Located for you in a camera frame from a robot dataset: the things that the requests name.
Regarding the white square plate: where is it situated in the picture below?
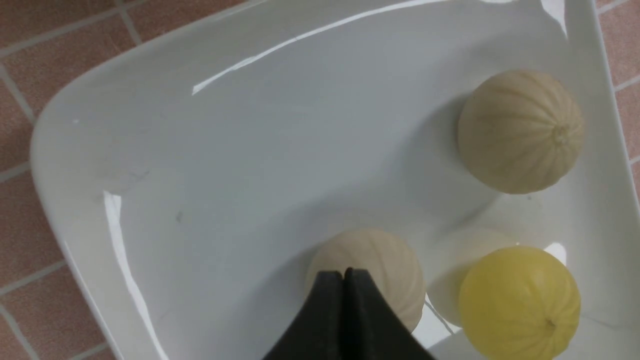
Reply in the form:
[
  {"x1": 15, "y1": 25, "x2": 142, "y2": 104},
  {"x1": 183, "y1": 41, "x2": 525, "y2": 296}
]
[{"x1": 30, "y1": 0, "x2": 640, "y2": 360}]

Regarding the beige steamed bun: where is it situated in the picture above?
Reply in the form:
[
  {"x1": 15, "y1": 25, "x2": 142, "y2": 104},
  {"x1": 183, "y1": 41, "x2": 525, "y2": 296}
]
[{"x1": 457, "y1": 69, "x2": 586, "y2": 195}]

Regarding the cream steamed bun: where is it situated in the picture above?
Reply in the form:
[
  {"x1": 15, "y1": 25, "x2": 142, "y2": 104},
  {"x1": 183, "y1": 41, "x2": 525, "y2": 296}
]
[{"x1": 304, "y1": 228, "x2": 426, "y2": 333}]

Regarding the yellow steamed bun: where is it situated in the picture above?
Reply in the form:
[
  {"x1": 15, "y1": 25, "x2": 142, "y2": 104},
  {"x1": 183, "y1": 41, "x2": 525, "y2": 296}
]
[{"x1": 458, "y1": 246, "x2": 582, "y2": 360}]

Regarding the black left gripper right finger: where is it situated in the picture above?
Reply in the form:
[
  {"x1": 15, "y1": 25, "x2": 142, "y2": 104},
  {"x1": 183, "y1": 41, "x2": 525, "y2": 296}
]
[{"x1": 343, "y1": 268, "x2": 434, "y2": 360}]

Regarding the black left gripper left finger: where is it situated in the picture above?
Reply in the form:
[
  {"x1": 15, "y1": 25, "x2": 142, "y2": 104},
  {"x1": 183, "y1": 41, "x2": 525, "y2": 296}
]
[{"x1": 264, "y1": 271, "x2": 343, "y2": 360}]

